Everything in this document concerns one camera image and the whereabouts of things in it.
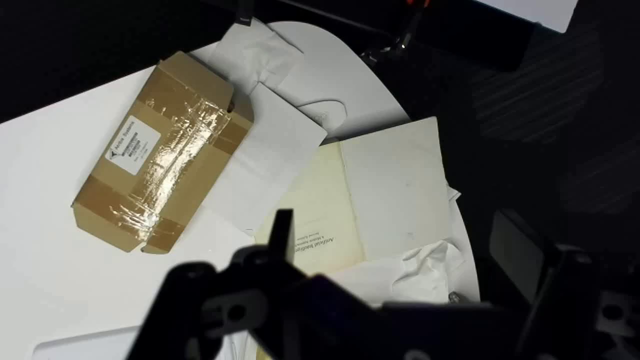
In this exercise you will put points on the blue book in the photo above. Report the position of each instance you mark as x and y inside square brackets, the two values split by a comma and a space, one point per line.
[390, 195]

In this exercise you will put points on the flattened brown cardboard box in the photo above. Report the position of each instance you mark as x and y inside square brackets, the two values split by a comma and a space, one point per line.
[165, 155]

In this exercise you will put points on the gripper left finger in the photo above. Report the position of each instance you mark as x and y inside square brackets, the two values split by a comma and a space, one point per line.
[235, 312]

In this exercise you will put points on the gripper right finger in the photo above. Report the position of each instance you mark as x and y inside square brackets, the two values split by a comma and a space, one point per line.
[570, 300]

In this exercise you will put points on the black clamp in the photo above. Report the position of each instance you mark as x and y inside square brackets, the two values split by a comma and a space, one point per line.
[395, 42]

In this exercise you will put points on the white board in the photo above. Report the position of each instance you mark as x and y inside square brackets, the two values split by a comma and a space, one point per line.
[540, 11]

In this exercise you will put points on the folded white paper sheet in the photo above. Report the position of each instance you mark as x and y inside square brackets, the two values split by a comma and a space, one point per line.
[270, 150]

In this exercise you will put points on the crumpled white tissue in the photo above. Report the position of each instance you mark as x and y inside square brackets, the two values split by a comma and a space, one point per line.
[425, 275]

